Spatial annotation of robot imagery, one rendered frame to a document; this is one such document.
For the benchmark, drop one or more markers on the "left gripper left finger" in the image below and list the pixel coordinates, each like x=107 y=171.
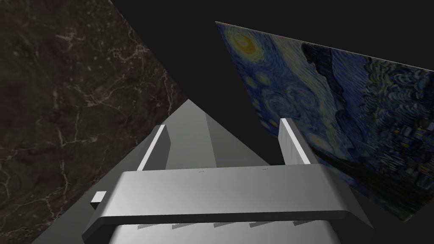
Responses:
x=157 y=149

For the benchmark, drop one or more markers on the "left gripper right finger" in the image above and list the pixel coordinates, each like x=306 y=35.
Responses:
x=293 y=145

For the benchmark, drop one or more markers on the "blue starry night painting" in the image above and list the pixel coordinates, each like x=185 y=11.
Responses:
x=356 y=112

